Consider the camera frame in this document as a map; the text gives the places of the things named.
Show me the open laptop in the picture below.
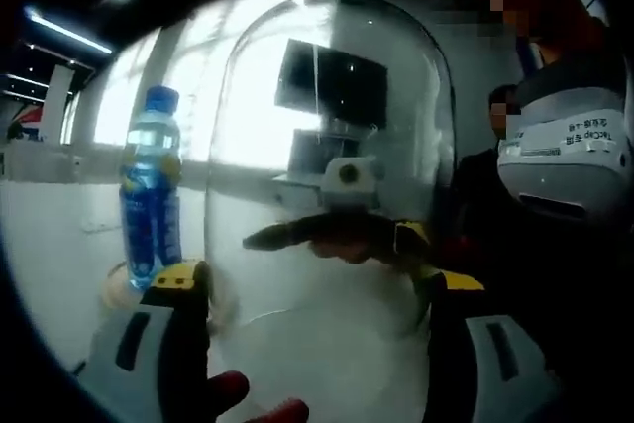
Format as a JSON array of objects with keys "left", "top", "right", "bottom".
[{"left": 285, "top": 127, "right": 349, "bottom": 182}]

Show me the clear glass dome cover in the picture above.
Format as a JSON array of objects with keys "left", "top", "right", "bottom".
[{"left": 204, "top": 0, "right": 458, "bottom": 348}]

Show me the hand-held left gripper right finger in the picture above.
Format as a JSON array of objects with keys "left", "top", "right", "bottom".
[{"left": 419, "top": 268, "right": 562, "bottom": 423}]

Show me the person's left hand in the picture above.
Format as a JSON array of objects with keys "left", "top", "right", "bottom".
[{"left": 204, "top": 370, "right": 311, "bottom": 423}]

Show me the red blue white sign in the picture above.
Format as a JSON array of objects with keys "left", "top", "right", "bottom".
[{"left": 6, "top": 104, "right": 47, "bottom": 143}]

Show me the white chest-worn device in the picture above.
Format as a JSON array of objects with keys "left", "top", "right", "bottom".
[{"left": 496, "top": 85, "right": 634, "bottom": 222}]

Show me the wall-mounted black monitor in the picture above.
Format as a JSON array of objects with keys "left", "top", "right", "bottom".
[{"left": 273, "top": 37, "right": 389, "bottom": 129}]

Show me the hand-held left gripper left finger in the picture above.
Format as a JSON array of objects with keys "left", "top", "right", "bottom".
[{"left": 82, "top": 260, "right": 214, "bottom": 423}]

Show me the person's right hand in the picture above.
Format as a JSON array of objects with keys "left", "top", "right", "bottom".
[{"left": 309, "top": 236, "right": 403, "bottom": 266}]

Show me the round wooden base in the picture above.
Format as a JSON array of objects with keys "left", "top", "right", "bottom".
[{"left": 101, "top": 258, "right": 159, "bottom": 313}]

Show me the blue drink bottle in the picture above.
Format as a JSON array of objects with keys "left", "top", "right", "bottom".
[{"left": 118, "top": 85, "right": 184, "bottom": 293}]

